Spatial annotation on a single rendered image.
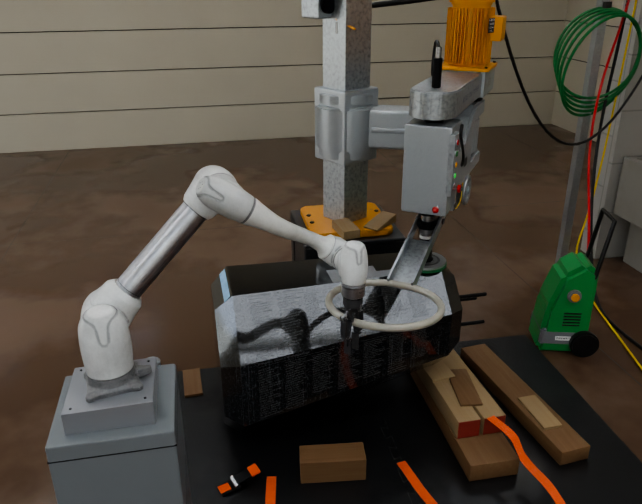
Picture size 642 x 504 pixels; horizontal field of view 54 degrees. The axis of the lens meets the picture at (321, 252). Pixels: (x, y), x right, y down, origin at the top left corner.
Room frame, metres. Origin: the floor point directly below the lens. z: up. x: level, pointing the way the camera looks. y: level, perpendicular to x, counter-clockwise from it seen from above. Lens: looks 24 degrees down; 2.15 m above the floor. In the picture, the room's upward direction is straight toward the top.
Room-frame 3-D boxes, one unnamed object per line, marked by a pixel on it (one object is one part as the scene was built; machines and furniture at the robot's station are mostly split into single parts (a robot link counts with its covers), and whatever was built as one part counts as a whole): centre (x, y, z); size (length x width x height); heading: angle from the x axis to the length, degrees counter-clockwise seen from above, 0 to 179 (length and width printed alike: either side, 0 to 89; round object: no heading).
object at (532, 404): (2.60, -1.10, 0.10); 0.25 x 0.10 x 0.01; 14
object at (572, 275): (3.42, -1.51, 0.43); 0.35 x 0.35 x 0.87; 85
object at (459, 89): (3.20, -0.66, 1.60); 0.96 x 0.25 x 0.17; 156
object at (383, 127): (3.58, -0.34, 1.34); 0.74 x 0.34 x 0.25; 78
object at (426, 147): (2.95, -0.55, 1.30); 0.36 x 0.22 x 0.45; 156
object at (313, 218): (3.62, -0.15, 0.76); 0.49 x 0.49 x 0.05; 10
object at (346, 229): (3.36, -0.14, 0.81); 0.20 x 0.10 x 0.05; 18
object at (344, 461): (2.28, -0.05, 0.07); 0.30 x 0.12 x 0.12; 94
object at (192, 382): (2.98, 0.74, 0.02); 0.25 x 0.10 x 0.01; 14
